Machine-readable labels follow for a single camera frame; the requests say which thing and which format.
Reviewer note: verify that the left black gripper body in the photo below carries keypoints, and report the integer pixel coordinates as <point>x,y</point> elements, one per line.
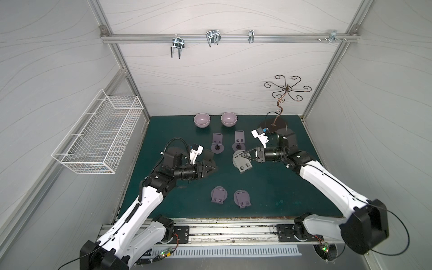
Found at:
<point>199,170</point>

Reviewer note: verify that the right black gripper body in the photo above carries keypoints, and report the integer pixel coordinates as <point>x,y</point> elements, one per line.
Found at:
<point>260,154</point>

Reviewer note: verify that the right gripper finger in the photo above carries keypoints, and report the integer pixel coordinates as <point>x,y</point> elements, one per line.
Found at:
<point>250,158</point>
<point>250,153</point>

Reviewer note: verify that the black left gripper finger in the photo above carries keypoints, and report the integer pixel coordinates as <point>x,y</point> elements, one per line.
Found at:
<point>209,163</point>
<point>210,170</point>

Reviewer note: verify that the dark grey phone stand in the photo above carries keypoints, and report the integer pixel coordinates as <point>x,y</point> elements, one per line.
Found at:
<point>207,155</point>
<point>241,163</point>

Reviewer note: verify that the purple phone stand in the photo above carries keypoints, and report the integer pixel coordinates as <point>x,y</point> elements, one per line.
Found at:
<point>242,199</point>
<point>239,141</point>
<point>218,195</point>
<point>217,146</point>

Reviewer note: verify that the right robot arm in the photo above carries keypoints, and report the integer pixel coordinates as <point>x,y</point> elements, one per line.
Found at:
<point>364,222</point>

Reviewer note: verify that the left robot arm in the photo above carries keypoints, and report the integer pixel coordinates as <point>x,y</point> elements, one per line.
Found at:
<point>124,244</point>

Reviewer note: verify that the brown metal jewelry tree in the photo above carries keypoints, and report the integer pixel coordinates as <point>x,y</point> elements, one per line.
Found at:
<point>287,91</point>

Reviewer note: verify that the right lilac ceramic bowl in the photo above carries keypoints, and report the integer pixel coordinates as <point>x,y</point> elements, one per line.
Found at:
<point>229,119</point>

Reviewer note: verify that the lilac ceramic bowl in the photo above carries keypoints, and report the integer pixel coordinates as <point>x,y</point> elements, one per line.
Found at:
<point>229,119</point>
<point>202,120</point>

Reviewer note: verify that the left lilac ceramic bowl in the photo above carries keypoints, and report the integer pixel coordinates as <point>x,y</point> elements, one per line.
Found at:
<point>202,120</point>

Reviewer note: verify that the white vent strip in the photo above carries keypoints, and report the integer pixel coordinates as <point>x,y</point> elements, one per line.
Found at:
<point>240,251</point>

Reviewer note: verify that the metal hook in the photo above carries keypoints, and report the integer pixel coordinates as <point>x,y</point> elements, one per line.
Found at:
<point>251,36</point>
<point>177,45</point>
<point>213,37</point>
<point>332,38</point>

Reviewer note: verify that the left metal hook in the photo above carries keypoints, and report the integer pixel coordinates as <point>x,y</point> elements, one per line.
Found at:
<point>177,45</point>

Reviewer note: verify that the right metal hook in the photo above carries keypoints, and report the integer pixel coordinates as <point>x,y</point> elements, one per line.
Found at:
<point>332,38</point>

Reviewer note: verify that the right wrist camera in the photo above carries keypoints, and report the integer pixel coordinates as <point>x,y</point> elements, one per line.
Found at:
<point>260,134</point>

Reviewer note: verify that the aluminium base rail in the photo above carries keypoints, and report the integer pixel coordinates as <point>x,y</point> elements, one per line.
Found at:
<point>231,231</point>

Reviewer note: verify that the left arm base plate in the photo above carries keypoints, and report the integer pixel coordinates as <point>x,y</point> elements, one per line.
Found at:
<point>180,235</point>

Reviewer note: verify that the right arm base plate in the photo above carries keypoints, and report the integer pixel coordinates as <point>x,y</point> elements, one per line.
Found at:
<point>288,233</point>

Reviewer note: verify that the white wire basket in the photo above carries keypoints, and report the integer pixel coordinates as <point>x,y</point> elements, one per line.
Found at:
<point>97,141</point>

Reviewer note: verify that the horizontal aluminium rail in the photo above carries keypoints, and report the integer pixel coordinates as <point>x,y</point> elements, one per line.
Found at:
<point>109,38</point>

